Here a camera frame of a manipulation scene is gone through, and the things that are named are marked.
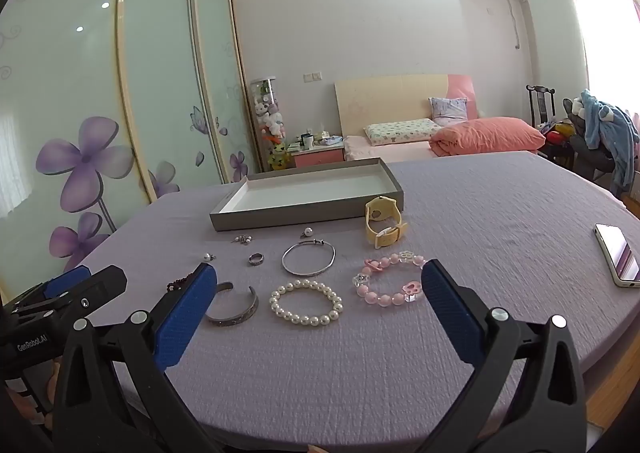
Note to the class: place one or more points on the smartphone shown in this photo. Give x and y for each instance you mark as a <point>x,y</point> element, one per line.
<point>620,253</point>

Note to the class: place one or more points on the pearl earring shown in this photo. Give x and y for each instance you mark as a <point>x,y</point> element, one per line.
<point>307,232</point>
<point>207,257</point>

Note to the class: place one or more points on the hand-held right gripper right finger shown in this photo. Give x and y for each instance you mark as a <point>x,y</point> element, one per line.
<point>450,318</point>

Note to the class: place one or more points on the wall light switch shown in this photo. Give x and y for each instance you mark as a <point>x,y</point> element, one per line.
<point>312,77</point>

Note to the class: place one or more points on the blue plush garment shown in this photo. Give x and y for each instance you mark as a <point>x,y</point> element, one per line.
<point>607,130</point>

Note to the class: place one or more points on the thin silver bangle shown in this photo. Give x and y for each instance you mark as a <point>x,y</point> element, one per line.
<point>295,271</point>

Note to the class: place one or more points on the cream pink headboard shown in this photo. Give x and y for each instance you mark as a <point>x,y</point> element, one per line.
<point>380,98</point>

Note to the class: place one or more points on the floral sliding door wardrobe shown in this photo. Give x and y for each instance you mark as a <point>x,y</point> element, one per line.
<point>150,83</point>

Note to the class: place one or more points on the person's left hand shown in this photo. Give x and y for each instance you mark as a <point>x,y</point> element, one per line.
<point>51,379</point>

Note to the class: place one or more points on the pink curtain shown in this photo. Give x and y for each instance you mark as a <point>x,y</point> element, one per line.
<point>620,13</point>

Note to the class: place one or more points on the dark wooden chair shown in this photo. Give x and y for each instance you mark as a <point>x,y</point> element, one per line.
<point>541,105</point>

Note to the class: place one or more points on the white mug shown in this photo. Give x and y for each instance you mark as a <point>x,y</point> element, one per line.
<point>306,139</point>

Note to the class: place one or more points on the grey cardboard tray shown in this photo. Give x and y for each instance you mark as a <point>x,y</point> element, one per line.
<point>310,193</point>

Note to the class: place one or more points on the pink white nightstand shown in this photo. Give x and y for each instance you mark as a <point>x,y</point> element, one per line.
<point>317,157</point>

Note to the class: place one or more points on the glass tower of plush toys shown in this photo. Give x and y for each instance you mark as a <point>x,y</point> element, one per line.
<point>267,118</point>

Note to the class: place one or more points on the tissue box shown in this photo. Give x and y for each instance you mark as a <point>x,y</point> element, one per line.
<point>331,138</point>

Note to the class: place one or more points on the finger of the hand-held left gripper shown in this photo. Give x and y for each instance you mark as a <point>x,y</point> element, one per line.
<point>100,289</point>
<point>65,281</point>

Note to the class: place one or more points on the coral duvet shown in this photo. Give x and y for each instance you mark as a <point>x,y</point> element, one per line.
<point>490,133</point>

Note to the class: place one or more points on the lilac pillow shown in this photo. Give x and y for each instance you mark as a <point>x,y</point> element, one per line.
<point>449,110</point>

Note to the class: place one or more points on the air conditioner pipe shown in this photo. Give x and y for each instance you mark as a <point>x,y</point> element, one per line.
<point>519,18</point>

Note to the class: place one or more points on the purple tablecloth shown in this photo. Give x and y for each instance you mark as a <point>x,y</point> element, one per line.
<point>350,373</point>

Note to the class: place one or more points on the bed with pink sheet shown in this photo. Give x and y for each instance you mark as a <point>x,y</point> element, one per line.
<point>380,151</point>

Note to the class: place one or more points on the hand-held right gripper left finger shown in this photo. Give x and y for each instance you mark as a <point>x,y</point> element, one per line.
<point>185,318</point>

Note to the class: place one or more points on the patterned white pillow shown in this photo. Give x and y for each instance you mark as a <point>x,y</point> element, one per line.
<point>400,130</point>

